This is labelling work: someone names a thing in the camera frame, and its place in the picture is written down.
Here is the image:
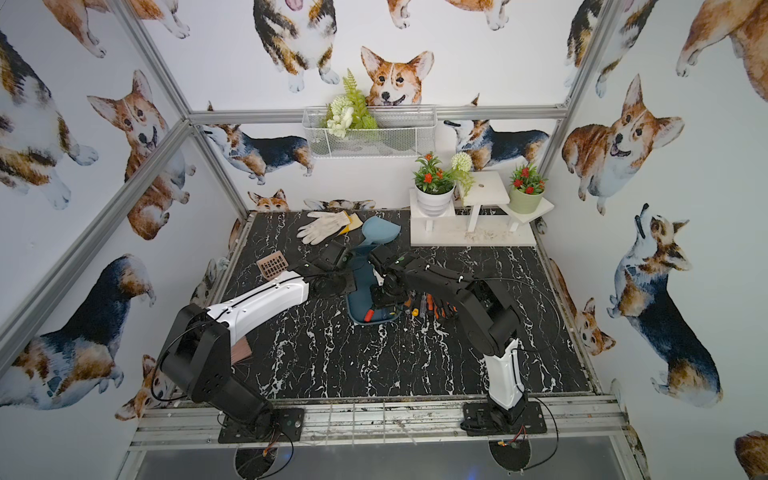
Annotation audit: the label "teal storage box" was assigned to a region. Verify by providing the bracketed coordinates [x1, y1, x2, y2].
[346, 245, 401, 326]

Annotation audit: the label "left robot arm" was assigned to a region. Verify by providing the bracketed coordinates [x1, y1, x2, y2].
[156, 242, 354, 438]

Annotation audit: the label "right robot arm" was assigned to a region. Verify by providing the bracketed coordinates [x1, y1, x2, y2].
[368, 245, 526, 426]

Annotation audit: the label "white work glove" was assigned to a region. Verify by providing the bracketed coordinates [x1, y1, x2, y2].
[297, 211, 350, 245]

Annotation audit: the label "blue plastic dustpan scoop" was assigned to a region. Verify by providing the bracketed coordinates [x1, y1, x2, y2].
[360, 216, 401, 247]

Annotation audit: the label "yellow cloth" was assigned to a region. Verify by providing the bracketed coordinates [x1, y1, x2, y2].
[338, 213, 363, 235]

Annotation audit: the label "brown slotted scoop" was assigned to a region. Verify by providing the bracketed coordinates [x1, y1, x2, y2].
[256, 251, 289, 281]

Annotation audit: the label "white potted red flowers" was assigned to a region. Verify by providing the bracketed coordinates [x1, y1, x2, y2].
[414, 152, 475, 217]

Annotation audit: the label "white stepped stand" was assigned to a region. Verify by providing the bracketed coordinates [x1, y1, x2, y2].
[410, 171, 554, 247]

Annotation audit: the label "green potted red flowers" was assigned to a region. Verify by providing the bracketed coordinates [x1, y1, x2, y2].
[510, 166, 547, 214]

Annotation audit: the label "green white artificial plant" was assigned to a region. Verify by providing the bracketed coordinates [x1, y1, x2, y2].
[321, 70, 378, 139]

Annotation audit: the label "white wire wall basket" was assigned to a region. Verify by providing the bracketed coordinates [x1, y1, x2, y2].
[302, 106, 437, 159]

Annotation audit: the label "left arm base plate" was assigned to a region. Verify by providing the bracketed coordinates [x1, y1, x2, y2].
[218, 408, 306, 444]

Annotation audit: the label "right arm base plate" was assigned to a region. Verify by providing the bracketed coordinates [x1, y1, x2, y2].
[459, 400, 548, 436]

